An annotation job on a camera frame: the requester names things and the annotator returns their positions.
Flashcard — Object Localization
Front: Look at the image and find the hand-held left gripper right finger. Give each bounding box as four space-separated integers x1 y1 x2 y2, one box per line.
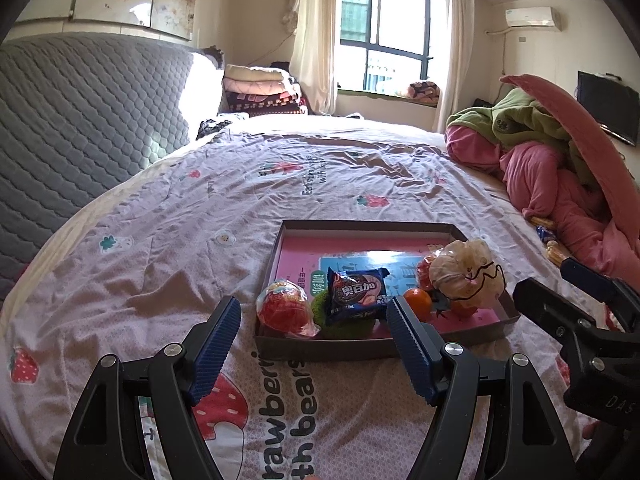
386 296 573 480

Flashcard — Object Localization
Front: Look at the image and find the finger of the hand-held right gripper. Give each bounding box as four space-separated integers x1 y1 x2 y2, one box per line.
514 278 606 357
561 256 640 331

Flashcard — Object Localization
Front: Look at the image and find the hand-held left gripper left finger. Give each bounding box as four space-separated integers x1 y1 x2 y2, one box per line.
52 296 243 480

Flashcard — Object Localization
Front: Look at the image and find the orange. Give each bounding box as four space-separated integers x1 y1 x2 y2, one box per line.
447 297 481 318
402 287 433 322

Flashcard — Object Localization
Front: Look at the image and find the green fuzzy ring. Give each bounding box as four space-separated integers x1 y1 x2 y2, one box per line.
310 290 378 341

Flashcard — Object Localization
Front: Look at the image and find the egg toy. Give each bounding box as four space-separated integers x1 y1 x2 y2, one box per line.
256 280 321 339
415 252 441 293

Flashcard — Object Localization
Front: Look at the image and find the blue cookie packet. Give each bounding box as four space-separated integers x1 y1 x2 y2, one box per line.
325 266 390 326

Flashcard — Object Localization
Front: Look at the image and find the grey cardboard box tray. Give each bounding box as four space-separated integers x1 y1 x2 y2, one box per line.
252 219 521 363

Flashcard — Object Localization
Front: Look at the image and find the sheer mesh drawstring pouch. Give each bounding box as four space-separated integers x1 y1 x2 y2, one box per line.
427 239 508 309

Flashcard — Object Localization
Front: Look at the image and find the person's right hand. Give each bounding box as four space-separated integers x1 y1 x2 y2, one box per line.
582 420 608 454

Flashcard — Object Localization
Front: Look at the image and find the pink quilt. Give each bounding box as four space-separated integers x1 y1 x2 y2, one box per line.
445 125 640 301

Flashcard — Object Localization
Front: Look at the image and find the strawberry print bed sheet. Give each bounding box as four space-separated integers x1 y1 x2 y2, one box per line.
0 112 616 480

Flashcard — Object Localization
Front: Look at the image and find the pink quilted cushion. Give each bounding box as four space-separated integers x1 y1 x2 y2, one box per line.
500 74 640 246

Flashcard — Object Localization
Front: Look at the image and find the black television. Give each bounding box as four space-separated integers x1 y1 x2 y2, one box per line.
577 71 640 147

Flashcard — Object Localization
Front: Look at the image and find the green blanket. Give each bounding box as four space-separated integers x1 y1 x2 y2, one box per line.
446 87 601 191

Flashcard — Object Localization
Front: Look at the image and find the black patterned cloth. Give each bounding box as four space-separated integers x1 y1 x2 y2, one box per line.
196 116 233 141

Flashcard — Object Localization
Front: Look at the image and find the dark patterned folded blanket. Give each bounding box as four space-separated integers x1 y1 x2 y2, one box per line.
227 91 308 117

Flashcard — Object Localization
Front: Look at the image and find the floral folded blanket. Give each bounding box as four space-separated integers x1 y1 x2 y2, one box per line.
395 81 442 106

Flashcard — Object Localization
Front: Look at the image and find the pink folded blanket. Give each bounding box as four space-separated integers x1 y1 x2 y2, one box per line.
225 80 301 98

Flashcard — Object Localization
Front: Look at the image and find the cream curtain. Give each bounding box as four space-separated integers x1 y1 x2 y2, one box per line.
435 0 476 133
290 0 343 116

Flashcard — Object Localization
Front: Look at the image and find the white air conditioner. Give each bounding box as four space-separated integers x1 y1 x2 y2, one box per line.
504 6 562 31

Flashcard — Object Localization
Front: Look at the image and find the cream folded blanket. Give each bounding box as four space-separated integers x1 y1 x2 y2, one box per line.
223 64 296 86

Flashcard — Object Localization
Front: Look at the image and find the grey quilted headboard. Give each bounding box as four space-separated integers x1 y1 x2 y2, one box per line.
0 31 223 306

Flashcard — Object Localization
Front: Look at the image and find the dark framed window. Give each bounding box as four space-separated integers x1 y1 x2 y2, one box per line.
340 0 448 98

